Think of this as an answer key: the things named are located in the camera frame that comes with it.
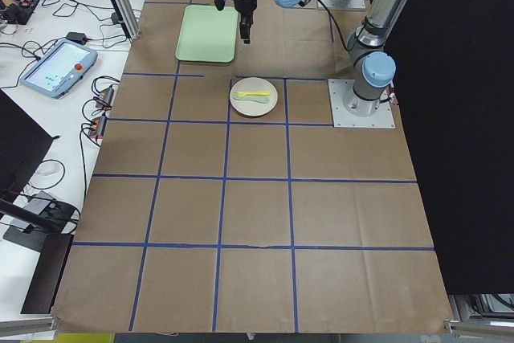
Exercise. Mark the teach pendant with screen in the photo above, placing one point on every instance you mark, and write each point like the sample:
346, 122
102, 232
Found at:
60, 68

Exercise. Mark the black power adapter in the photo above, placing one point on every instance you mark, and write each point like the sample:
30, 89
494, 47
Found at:
77, 37

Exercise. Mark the light green tray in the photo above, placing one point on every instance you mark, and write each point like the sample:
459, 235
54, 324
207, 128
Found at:
207, 35

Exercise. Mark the white round plate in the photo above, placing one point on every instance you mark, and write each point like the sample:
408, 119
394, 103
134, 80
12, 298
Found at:
253, 84

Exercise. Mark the yellow plastic fork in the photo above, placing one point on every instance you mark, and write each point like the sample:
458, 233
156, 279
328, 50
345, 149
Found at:
252, 94

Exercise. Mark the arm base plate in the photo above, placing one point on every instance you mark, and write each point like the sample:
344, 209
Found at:
348, 111

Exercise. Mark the small usb hub box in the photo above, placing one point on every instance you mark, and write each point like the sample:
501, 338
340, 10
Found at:
104, 98

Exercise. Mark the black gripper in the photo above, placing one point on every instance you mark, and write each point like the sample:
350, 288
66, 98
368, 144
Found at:
245, 6

